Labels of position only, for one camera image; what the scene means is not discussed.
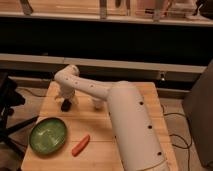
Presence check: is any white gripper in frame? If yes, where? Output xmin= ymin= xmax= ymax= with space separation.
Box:
xmin=59 ymin=85 xmax=79 ymax=104

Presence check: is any black eraser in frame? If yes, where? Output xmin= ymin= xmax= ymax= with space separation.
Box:
xmin=61 ymin=99 xmax=72 ymax=112

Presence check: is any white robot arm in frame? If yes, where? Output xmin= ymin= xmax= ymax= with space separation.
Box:
xmin=54 ymin=65 xmax=170 ymax=171

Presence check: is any green bowl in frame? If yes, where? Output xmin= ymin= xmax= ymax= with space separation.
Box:
xmin=29 ymin=117 xmax=67 ymax=155

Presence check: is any orange carrot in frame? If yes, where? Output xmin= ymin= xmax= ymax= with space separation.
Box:
xmin=71 ymin=135 xmax=90 ymax=157

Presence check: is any black tripod stand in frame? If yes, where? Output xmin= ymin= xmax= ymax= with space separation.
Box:
xmin=0 ymin=72 xmax=37 ymax=158

